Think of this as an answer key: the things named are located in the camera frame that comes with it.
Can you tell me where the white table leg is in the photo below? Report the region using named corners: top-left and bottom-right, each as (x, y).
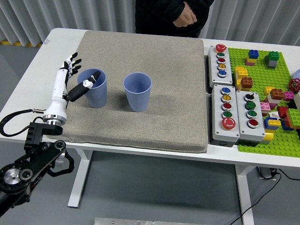
top-left (235, 165), bottom-right (258, 225)
top-left (67, 150), bottom-right (93, 209)

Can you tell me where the blue ribbed plastic cup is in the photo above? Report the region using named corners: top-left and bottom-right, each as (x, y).
top-left (77, 68), bottom-right (108, 108)
top-left (123, 72), bottom-right (152, 113)

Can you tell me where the grey five-button box black base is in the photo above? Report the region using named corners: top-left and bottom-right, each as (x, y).
top-left (211, 84), bottom-right (241, 147)

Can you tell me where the yellow black floor tape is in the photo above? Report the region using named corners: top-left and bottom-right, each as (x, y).
top-left (0, 39), bottom-right (44, 47)

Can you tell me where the grey five-button control box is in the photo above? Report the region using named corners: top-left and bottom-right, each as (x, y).
top-left (208, 44), bottom-right (233, 87)

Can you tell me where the red toy brick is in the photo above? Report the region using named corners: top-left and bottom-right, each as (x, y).
top-left (277, 106), bottom-right (290, 119)

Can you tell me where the white box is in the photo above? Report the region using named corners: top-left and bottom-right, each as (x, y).
top-left (292, 91), bottom-right (300, 111)

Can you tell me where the grey control box black knob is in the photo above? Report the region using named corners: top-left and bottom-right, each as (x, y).
top-left (235, 90), bottom-right (267, 146)

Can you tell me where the grey power strip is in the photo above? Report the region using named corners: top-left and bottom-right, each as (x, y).
top-left (256, 166), bottom-right (278, 180)

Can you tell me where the red valve handwheel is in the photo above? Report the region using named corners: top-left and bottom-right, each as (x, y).
top-left (288, 78), bottom-right (300, 92)

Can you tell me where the grey-brown cushion mat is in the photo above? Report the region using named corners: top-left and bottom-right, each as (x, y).
top-left (50, 30), bottom-right (209, 153)

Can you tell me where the brown toy brick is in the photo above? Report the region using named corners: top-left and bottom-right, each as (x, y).
top-left (270, 89), bottom-right (285, 100)
top-left (240, 76), bottom-right (254, 89)

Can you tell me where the grey toy brick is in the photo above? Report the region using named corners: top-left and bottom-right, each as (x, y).
top-left (264, 56), bottom-right (277, 69)

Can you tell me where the green studded baseplate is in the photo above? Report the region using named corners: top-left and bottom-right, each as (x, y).
top-left (227, 47), bottom-right (300, 158)

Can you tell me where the black floor cable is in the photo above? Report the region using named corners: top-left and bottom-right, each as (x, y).
top-left (278, 168), bottom-right (300, 181)
top-left (231, 172), bottom-right (282, 225)

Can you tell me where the person's hand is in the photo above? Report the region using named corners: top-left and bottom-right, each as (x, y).
top-left (172, 1), bottom-right (197, 27)

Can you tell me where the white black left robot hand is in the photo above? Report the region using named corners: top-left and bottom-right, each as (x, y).
top-left (43, 52), bottom-right (101, 120)

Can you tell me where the white toy brick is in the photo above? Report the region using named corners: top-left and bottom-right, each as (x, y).
top-left (267, 95), bottom-right (283, 105)

